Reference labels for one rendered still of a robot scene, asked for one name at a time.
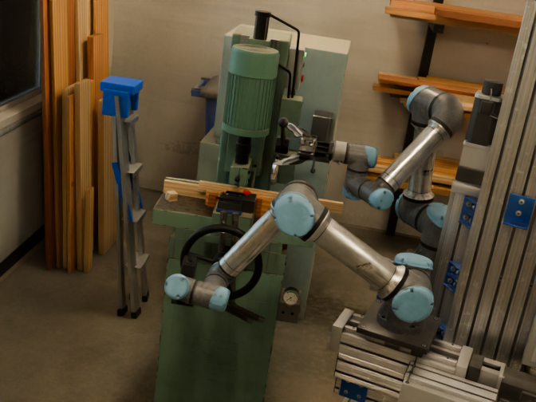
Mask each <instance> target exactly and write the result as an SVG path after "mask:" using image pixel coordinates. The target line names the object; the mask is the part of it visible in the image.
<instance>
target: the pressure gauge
mask: <svg viewBox="0 0 536 402"><path fill-rule="evenodd" d="M299 295H300V294H299V291H298V290H297V289H296V288H294V287H288V288H286V289H285V290H284V292H283V295H282V300H283V301H284V302H285V303H286V304H287V306H289V307H291V306H292V305H295V304H297V303H298V301H299ZM290 297H292V298H290ZM288 299H289V300H288Z"/></svg>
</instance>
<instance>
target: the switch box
mask: <svg viewBox="0 0 536 402"><path fill-rule="evenodd" d="M295 54H296V45H291V46H290V50H289V56H288V61H287V69H288V70H289V71H290V72H291V85H290V89H292V84H293V76H294V62H295ZM304 56H305V46H299V49H298V63H297V71H296V78H295V86H294V89H296V90H299V88H300V83H301V77H302V67H303V61H304ZM288 82H289V74H288V73H287V72H286V79H285V84H284V88H286V89H288Z"/></svg>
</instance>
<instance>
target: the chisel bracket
mask: <svg viewBox="0 0 536 402"><path fill-rule="evenodd" d="M252 161H253V159H252V158H249V161H248V164H237V163H235V157H234V160H233V162H232V165H231V170H230V177H229V183H231V184H237V185H243V186H247V184H248V182H249V179H250V173H251V166H252ZM238 175H240V177H239V178H240V180H239V182H235V177H237V176H238Z"/></svg>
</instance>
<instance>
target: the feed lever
mask: <svg viewBox="0 0 536 402"><path fill-rule="evenodd" d="M288 123H289V122H288V120H287V119H286V118H285V117H282V118H280V119H279V121H278V125H279V126H280V127H281V138H277V141H276V146H275V152H276V153H282V154H288V149H289V143H290V141H289V139H285V127H286V126H287V125H288Z"/></svg>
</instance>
